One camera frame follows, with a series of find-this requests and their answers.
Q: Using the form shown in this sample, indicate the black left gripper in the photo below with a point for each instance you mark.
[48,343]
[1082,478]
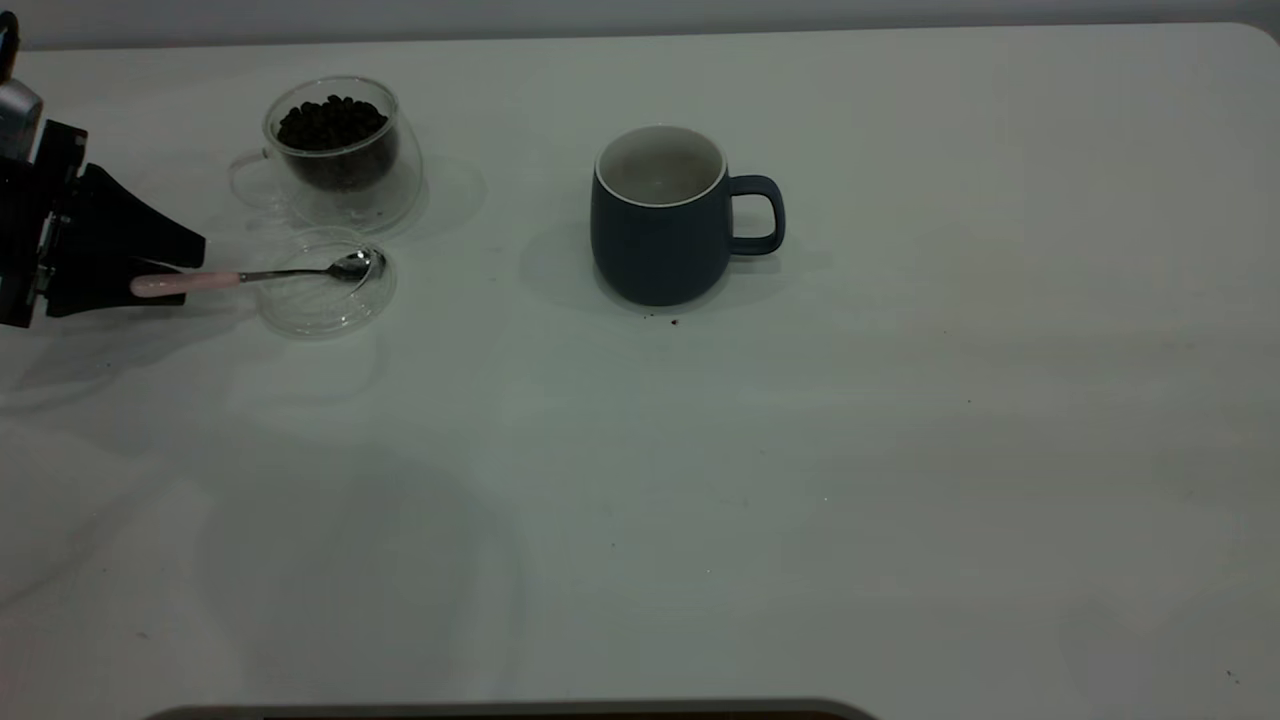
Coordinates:
[25,240]

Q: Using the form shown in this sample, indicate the dark blue-grey ceramic mug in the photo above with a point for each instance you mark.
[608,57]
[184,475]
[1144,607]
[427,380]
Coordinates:
[655,250]

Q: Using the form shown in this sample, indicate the round clear glass lid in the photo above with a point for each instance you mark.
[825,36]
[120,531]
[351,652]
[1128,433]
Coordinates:
[325,310]

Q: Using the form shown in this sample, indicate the coffee beans in glass cup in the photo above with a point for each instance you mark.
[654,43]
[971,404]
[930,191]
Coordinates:
[330,125]

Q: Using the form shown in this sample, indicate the double-walled glass cup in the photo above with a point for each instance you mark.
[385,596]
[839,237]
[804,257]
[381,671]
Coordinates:
[395,195]

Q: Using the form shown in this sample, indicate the coffee crumbs on table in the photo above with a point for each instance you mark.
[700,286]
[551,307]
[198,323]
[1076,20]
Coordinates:
[674,322]

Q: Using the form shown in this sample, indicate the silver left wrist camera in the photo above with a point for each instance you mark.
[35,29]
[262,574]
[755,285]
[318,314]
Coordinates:
[18,115]

